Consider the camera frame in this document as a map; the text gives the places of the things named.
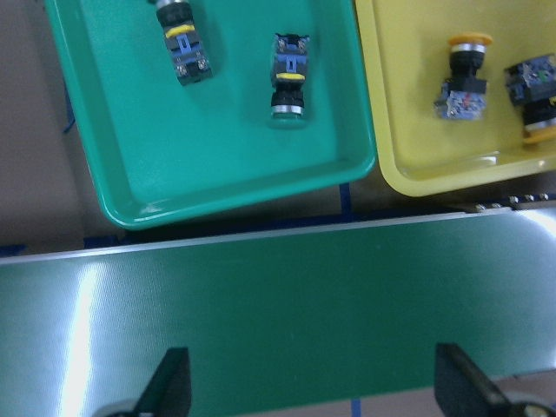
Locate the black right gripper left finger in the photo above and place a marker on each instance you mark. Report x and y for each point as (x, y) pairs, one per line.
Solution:
(169, 391)

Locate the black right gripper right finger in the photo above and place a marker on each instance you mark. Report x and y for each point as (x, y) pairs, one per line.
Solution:
(462, 389)

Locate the yellow push button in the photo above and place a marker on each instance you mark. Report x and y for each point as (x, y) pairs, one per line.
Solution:
(462, 96)
(530, 85)

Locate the green push button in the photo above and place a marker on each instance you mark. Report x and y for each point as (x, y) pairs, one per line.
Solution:
(183, 42)
(288, 75)

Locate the green conveyor belt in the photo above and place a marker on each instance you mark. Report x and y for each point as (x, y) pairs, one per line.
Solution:
(282, 318)

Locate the green plastic tray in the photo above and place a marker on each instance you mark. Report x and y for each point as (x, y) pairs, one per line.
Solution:
(160, 152)

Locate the yellow plastic tray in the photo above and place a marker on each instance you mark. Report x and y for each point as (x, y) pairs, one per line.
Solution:
(406, 56)

